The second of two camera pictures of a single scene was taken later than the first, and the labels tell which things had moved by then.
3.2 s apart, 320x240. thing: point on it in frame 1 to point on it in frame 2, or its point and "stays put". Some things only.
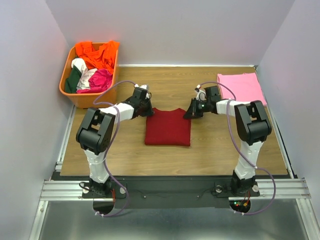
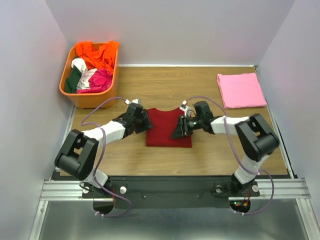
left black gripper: [149, 111] to [146, 124]
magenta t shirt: [100, 81] stays put
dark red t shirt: [168, 128] stays put
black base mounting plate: [171, 192] stays put
